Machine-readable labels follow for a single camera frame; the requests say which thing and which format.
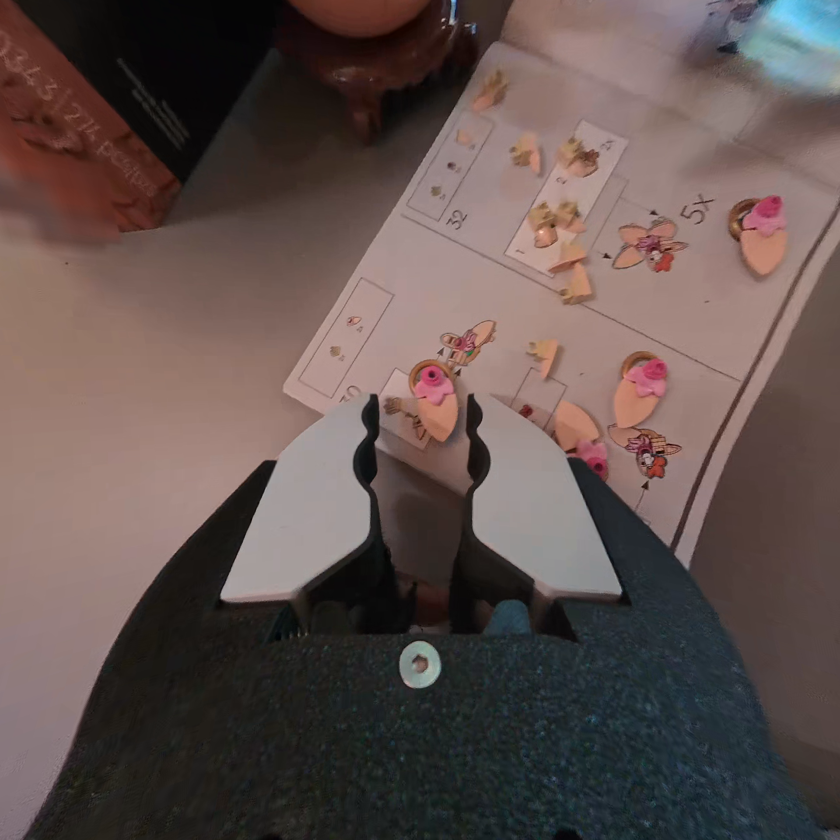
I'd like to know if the brown vase stand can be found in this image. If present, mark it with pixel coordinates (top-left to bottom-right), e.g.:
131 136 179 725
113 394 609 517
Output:
274 0 480 147

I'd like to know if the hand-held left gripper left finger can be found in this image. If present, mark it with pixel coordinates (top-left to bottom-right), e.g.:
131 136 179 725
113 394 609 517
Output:
218 394 388 603

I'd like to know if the tan petal with pink flower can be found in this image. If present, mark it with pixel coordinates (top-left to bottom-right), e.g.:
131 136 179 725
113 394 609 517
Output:
408 357 460 444
612 350 670 431
550 400 611 483

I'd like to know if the brown and black cardboard box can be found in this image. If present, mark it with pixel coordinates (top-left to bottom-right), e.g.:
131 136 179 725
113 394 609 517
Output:
0 0 280 234

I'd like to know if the grey desk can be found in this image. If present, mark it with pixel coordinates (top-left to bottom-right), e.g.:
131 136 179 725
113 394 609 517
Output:
0 39 840 840

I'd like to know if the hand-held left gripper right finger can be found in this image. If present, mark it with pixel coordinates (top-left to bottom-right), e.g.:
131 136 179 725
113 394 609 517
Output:
456 392 623 603

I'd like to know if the white instruction booklet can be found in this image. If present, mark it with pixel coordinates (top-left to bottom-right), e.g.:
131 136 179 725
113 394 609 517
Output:
282 0 840 568

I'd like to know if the group of tan clip petals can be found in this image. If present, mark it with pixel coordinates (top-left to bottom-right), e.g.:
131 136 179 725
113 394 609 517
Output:
469 69 601 382

